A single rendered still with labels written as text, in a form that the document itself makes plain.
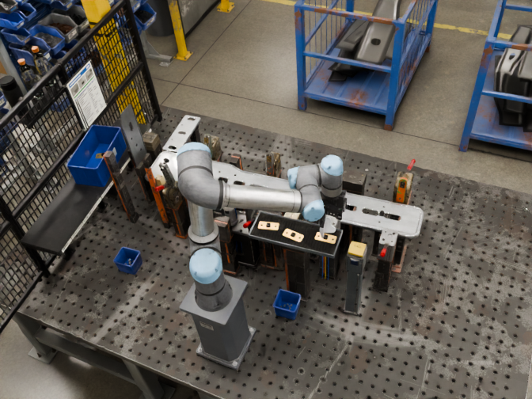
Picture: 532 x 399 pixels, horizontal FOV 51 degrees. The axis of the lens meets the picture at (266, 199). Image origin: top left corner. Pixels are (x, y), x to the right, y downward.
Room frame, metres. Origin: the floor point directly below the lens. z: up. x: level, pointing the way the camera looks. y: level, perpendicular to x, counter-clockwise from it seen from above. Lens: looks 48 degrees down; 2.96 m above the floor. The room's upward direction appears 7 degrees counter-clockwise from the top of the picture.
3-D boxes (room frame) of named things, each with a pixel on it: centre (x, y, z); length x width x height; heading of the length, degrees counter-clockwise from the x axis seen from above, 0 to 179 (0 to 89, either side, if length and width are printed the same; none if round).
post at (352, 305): (1.30, -0.34, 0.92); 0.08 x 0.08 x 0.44; 65
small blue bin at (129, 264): (1.68, 0.72, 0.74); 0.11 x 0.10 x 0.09; 65
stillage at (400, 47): (3.93, -1.00, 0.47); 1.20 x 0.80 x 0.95; 150
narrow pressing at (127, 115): (2.13, 0.62, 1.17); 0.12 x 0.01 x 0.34; 155
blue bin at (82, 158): (2.10, 0.82, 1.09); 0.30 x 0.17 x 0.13; 162
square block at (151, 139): (2.24, 0.58, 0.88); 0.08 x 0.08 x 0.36; 65
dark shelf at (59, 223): (2.01, 0.86, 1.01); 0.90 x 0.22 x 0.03; 155
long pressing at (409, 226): (1.81, -0.06, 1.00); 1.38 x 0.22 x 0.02; 65
